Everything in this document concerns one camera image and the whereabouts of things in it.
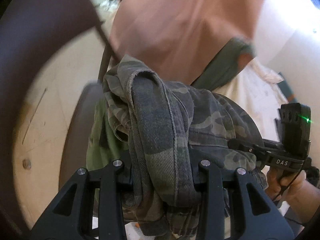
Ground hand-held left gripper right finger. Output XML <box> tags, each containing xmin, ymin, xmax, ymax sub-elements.
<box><xmin>194</xmin><ymin>159</ymin><xmax>283</xmax><ymax>240</ymax></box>

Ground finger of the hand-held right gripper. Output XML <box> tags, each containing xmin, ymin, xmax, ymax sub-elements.
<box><xmin>228</xmin><ymin>138</ymin><xmax>282</xmax><ymax>161</ymax></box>

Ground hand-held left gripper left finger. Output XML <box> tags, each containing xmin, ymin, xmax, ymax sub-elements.
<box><xmin>37</xmin><ymin>159</ymin><xmax>133</xmax><ymax>240</ymax></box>

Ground camouflage pants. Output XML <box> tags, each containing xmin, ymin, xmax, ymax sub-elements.
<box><xmin>101</xmin><ymin>54</ymin><xmax>269</xmax><ymax>240</ymax></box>

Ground person's right forearm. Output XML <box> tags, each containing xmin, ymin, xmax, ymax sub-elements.
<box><xmin>285</xmin><ymin>179</ymin><xmax>320</xmax><ymax>227</ymax></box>

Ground person's right hand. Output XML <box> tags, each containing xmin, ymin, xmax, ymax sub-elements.
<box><xmin>265</xmin><ymin>164</ymin><xmax>312</xmax><ymax>203</ymax></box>

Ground white bear-print bed sheet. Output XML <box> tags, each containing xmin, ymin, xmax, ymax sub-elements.
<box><xmin>220</xmin><ymin>61</ymin><xmax>290</xmax><ymax>144</ymax></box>

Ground green blanket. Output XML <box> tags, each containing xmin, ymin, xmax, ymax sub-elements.
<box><xmin>86</xmin><ymin>96</ymin><xmax>132</xmax><ymax>207</ymax></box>

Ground teal cushion with orange stripe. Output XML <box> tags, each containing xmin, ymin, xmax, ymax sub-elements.
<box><xmin>277</xmin><ymin>72</ymin><xmax>296</xmax><ymax>103</ymax></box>

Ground beige quilt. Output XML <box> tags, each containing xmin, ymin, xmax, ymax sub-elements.
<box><xmin>250</xmin><ymin>61</ymin><xmax>284</xmax><ymax>83</ymax></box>

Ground pink curtain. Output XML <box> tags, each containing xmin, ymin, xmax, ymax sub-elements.
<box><xmin>109</xmin><ymin>0</ymin><xmax>266</xmax><ymax>87</ymax></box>

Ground dark brown folding chair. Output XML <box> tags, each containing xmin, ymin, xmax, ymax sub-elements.
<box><xmin>0</xmin><ymin>0</ymin><xmax>120</xmax><ymax>240</ymax></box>

